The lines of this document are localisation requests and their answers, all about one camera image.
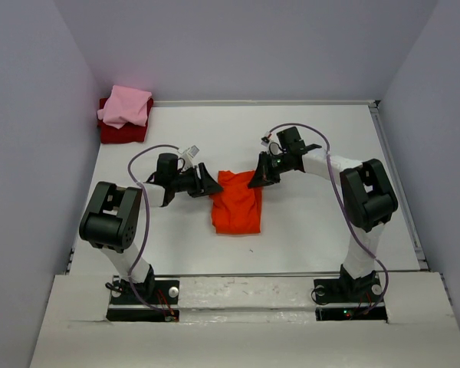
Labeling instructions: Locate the dark red folded t shirt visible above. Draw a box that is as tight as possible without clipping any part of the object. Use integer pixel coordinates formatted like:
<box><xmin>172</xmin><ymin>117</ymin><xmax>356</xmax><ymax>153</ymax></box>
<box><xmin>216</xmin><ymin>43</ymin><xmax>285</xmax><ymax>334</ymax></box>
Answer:
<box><xmin>96</xmin><ymin>97</ymin><xmax>155</xmax><ymax>145</ymax></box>

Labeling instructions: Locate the pink folded t shirt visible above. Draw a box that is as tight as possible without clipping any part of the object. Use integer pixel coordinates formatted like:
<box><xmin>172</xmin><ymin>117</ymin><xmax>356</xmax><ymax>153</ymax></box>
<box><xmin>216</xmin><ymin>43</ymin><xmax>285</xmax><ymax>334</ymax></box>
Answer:
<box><xmin>97</xmin><ymin>85</ymin><xmax>153</xmax><ymax>130</ymax></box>

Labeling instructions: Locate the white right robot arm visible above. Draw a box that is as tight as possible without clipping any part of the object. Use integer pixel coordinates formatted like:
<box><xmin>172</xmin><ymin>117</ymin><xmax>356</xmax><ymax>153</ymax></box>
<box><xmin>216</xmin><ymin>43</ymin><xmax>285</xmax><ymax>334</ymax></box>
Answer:
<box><xmin>248</xmin><ymin>123</ymin><xmax>399</xmax><ymax>308</ymax></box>

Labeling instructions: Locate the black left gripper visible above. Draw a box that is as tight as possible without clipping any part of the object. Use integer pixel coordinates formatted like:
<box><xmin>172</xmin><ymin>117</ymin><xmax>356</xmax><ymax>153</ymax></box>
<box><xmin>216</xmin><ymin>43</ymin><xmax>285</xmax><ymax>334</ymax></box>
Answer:
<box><xmin>170</xmin><ymin>163</ymin><xmax>223</xmax><ymax>199</ymax></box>

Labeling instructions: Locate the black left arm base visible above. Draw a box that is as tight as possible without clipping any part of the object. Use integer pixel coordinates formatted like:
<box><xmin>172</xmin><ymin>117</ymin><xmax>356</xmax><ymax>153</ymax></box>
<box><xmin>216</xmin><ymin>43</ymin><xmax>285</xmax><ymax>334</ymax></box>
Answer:
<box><xmin>105</xmin><ymin>277</ymin><xmax>180</xmax><ymax>323</ymax></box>

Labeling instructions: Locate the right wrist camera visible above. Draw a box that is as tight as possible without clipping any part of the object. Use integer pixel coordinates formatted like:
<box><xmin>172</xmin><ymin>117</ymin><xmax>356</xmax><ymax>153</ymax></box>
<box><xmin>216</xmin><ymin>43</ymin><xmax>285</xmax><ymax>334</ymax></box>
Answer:
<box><xmin>261</xmin><ymin>131</ymin><xmax>282</xmax><ymax>156</ymax></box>

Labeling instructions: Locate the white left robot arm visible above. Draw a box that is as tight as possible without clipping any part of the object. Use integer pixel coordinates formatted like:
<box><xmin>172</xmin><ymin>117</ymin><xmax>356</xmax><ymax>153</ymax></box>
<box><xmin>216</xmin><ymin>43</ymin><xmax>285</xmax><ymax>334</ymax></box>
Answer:
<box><xmin>79</xmin><ymin>153</ymin><xmax>223</xmax><ymax>306</ymax></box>

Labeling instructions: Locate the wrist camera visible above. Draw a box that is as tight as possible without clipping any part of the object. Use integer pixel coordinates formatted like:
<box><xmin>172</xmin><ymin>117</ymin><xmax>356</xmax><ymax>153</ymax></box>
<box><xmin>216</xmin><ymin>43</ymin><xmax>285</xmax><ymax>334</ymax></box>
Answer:
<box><xmin>261</xmin><ymin>131</ymin><xmax>282</xmax><ymax>156</ymax></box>
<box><xmin>178</xmin><ymin>145</ymin><xmax>199</xmax><ymax>169</ymax></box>

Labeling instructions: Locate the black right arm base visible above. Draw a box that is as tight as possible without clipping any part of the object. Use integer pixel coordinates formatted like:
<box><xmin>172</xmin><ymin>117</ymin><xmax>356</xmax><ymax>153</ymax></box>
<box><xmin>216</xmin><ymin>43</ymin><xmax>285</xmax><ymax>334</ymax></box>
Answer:
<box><xmin>310</xmin><ymin>278</ymin><xmax>388</xmax><ymax>322</ymax></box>

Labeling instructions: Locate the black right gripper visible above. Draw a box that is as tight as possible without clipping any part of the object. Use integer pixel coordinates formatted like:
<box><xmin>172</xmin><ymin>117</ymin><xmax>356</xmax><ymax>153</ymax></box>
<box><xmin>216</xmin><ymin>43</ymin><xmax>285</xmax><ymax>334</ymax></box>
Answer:
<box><xmin>248</xmin><ymin>151</ymin><xmax>291</xmax><ymax>189</ymax></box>

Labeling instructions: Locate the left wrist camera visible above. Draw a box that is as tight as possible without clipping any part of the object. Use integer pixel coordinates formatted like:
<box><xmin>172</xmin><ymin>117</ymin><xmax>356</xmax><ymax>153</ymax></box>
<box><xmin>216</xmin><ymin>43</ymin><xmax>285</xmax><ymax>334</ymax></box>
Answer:
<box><xmin>178</xmin><ymin>145</ymin><xmax>199</xmax><ymax>169</ymax></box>

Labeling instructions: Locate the orange t shirt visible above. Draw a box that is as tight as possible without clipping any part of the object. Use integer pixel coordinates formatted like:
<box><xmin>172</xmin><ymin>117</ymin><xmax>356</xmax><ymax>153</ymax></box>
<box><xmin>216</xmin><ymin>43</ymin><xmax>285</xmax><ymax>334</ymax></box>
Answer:
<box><xmin>210</xmin><ymin>170</ymin><xmax>262</xmax><ymax>235</ymax></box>

